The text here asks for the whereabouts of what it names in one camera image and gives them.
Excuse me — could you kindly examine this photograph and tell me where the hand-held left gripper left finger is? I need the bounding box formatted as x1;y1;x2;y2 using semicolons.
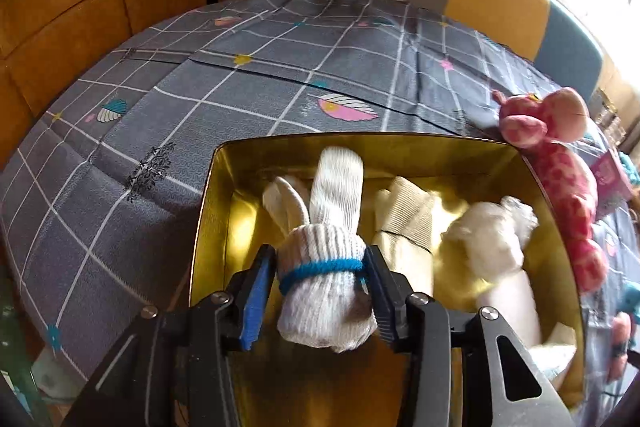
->
62;244;278;427

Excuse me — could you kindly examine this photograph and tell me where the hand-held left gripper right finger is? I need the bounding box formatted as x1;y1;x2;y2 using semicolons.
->
362;245;576;427

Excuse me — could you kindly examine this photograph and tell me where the white sock bundle blue band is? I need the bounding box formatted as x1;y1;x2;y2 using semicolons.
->
262;146;378;354

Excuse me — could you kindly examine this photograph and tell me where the beige cloth bundle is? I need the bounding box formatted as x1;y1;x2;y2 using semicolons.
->
372;177;446;298

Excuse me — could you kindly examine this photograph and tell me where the gold box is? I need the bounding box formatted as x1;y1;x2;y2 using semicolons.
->
189;133;586;427

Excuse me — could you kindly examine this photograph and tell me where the pink plush toy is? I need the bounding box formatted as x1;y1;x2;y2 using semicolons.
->
491;87;611;294

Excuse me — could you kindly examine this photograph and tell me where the purple cardboard box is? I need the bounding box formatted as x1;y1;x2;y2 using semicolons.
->
590;147;633;218

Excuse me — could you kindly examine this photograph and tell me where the blue plush toy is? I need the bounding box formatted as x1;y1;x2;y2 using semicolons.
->
620;151;640;188

